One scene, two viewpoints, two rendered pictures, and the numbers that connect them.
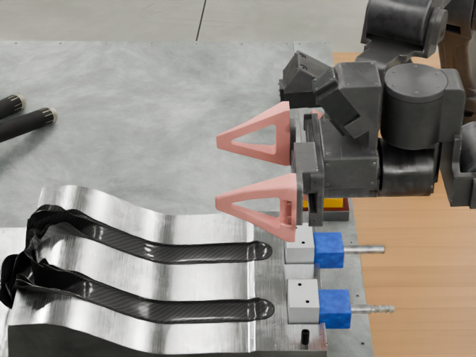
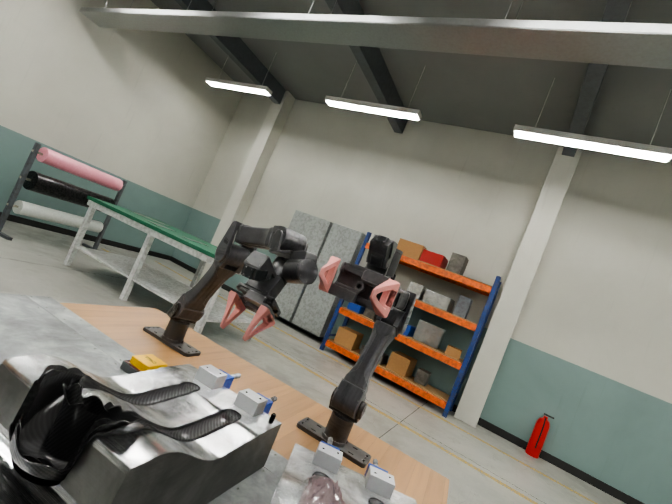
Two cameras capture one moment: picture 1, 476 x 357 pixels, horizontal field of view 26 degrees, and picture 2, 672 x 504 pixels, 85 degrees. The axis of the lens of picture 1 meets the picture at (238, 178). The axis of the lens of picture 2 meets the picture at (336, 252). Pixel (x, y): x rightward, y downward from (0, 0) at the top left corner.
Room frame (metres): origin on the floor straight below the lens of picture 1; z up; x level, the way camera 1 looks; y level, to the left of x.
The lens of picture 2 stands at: (0.59, 0.59, 1.21)
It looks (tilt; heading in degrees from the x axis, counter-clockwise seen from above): 3 degrees up; 293
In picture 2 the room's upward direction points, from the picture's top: 23 degrees clockwise
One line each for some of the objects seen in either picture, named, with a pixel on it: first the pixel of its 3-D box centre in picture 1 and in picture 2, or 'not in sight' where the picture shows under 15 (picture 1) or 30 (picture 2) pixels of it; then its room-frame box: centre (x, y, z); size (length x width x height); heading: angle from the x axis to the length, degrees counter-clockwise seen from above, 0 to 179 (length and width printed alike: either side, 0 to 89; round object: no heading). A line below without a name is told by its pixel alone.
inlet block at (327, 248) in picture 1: (334, 250); (222, 379); (1.02, -0.13, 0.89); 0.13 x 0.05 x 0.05; 91
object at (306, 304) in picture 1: (341, 309); (260, 403); (0.91, -0.13, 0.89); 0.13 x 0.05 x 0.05; 90
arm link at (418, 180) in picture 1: (403, 161); not in sight; (0.79, -0.16, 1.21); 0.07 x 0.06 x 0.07; 90
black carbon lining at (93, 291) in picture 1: (135, 265); (153, 402); (0.96, 0.13, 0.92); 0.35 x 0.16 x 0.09; 90
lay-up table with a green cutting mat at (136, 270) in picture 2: not in sight; (172, 264); (4.06, -2.98, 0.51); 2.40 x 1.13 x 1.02; 179
